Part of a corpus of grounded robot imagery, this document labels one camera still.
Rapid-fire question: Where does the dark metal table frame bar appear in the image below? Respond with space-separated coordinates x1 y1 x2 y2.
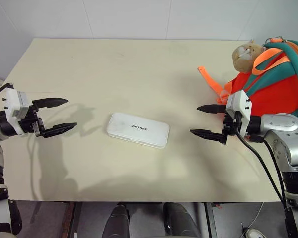
61 202 80 238
204 202 218 238

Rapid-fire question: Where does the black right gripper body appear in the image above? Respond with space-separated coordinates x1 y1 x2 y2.
221 111 242 145

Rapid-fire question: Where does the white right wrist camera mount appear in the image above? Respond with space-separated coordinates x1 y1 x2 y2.
225 90 253 137

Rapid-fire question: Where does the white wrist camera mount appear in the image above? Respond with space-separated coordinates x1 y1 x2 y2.
225 90 253 137
2 88 32 119

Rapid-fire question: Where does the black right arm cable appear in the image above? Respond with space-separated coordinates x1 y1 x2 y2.
248 135 288 201
234 113 288 210

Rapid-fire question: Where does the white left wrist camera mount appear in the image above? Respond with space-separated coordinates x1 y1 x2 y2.
2 88 32 119

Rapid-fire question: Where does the dark rounded shape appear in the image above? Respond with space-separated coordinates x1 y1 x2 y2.
101 203 131 238
163 202 201 238

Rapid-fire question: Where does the tan plush animal toy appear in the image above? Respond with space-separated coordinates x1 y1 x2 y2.
232 39 267 73

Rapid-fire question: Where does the orange and teal backpack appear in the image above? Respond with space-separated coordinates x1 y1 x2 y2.
197 36 298 126

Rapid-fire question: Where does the white shoe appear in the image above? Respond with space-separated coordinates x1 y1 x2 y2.
242 227 265 238

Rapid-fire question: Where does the thin white floor cable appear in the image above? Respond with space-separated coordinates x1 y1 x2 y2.
247 202 265 231

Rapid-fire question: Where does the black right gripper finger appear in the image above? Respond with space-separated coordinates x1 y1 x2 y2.
189 128 224 144
196 104 227 114

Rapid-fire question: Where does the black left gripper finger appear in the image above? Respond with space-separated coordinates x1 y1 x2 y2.
31 98 69 110
42 122 78 139

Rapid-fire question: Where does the white rectangular case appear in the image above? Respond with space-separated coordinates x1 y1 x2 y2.
106 112 170 149

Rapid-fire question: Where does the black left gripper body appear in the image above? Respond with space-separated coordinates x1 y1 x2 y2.
18 105 47 138

